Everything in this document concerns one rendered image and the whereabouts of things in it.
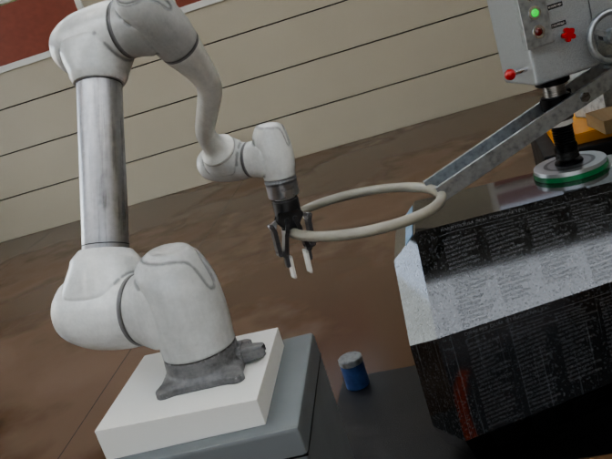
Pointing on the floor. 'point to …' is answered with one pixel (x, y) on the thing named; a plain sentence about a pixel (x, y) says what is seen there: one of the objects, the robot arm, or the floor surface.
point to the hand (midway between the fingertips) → (300, 264)
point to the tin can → (353, 371)
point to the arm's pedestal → (281, 418)
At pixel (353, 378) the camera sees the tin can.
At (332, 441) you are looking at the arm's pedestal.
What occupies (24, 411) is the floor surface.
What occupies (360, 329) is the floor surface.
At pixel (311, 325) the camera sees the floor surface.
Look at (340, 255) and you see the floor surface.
